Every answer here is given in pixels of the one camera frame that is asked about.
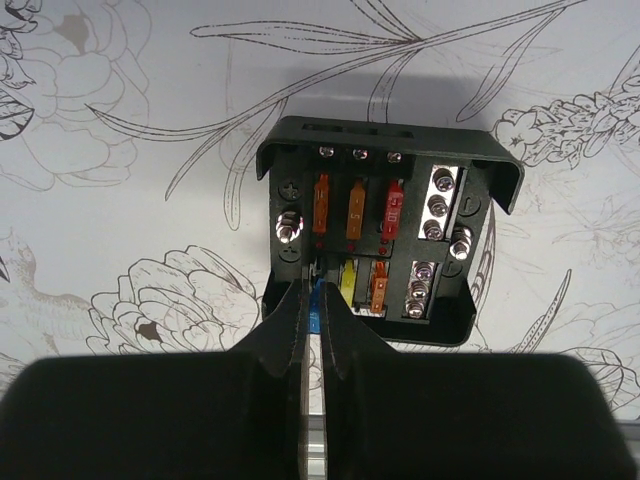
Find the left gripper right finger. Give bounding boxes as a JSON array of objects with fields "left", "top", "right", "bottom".
[{"left": 319, "top": 283, "right": 638, "bottom": 479}]

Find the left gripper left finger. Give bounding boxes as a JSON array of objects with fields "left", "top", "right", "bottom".
[{"left": 1, "top": 264, "right": 310, "bottom": 479}]

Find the small blue blade fuse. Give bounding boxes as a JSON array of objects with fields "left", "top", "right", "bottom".
[{"left": 308, "top": 278, "right": 324, "bottom": 335}]

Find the black fuse box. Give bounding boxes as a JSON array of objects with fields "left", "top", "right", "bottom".
[{"left": 256, "top": 116, "right": 525, "bottom": 347}]

